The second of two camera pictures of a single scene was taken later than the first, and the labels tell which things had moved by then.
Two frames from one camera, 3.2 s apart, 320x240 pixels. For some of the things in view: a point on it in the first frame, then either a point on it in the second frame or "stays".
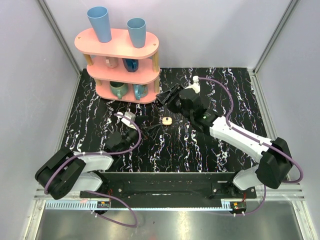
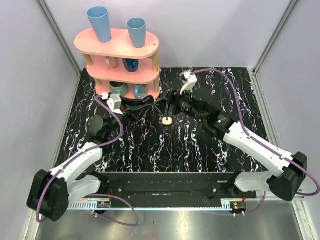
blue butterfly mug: x=140 y=90 stays
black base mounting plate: x=171 y=185 stays
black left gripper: x=139 y=123 → x=127 y=110
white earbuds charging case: x=167 y=120 stays
